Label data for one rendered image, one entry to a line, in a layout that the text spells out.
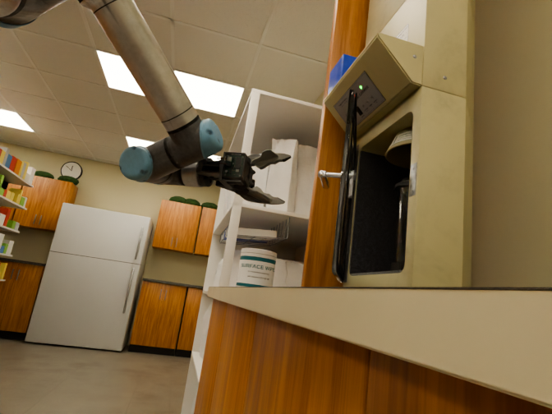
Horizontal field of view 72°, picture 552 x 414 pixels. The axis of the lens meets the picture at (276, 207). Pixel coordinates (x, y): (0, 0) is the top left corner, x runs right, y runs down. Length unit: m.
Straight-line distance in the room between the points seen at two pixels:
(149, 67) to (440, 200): 0.63
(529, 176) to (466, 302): 1.05
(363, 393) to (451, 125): 0.68
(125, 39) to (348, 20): 0.84
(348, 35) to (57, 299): 5.01
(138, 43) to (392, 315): 0.67
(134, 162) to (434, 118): 0.64
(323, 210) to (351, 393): 0.81
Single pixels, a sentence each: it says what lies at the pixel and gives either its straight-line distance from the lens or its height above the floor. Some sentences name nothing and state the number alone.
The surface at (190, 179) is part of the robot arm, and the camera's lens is 0.93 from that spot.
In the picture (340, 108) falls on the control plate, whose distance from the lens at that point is 1.12.
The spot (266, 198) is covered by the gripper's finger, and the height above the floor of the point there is 1.14.
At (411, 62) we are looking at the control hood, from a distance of 0.93.
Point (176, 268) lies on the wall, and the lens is 6.22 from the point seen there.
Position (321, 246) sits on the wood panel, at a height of 1.09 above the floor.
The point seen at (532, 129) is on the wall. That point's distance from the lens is 1.28.
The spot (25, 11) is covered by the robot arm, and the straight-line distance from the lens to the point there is 0.85.
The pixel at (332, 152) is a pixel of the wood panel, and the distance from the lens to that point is 1.18.
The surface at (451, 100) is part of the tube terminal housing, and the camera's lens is 0.95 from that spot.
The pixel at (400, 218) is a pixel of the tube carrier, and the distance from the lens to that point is 0.96.
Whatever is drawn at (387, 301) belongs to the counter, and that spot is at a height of 0.93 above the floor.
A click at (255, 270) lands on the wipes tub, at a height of 1.01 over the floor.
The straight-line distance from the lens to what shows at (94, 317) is 5.64.
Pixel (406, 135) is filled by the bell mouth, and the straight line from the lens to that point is 0.98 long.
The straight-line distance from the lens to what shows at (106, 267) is 5.61.
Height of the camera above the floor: 0.92
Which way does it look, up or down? 14 degrees up
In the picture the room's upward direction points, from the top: 8 degrees clockwise
